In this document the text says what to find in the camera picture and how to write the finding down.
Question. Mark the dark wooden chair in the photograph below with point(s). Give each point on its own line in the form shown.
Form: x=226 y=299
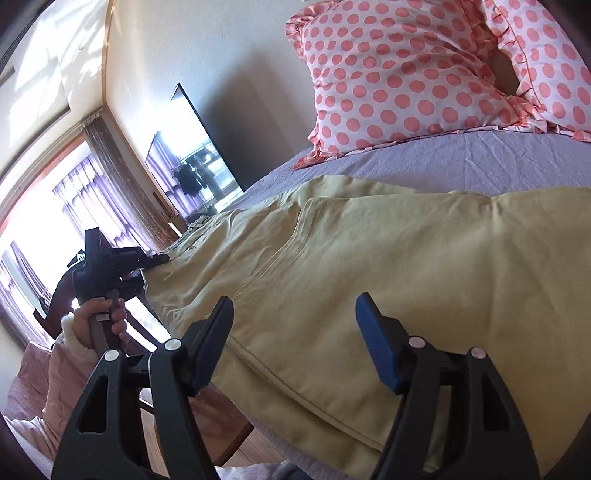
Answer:
x=115 y=332

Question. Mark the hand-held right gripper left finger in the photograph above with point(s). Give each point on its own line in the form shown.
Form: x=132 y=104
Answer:
x=210 y=344

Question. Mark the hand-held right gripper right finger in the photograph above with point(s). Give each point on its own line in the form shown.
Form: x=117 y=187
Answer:
x=376 y=344

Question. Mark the black flat television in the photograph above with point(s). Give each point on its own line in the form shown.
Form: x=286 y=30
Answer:
x=196 y=147

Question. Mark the pale yellow pants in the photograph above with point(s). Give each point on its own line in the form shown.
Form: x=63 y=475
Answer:
x=351 y=277

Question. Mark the pink polka dot pillow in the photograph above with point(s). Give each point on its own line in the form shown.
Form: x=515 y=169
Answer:
x=401 y=74
x=545 y=60

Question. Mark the person's left hand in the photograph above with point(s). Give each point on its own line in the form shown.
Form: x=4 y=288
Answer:
x=99 y=318

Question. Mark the purple window curtain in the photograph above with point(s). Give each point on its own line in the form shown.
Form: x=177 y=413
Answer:
x=99 y=203

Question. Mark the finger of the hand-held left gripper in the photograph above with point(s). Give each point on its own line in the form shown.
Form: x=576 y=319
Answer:
x=156 y=259

